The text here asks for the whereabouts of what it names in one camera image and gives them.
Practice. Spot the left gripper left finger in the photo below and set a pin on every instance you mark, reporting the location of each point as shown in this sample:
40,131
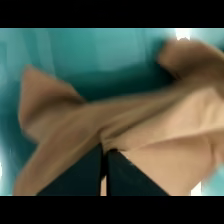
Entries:
80,176

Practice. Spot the beige shirt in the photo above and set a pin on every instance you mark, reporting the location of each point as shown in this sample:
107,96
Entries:
156,126

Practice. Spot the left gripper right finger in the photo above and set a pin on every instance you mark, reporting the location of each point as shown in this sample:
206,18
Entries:
130,178

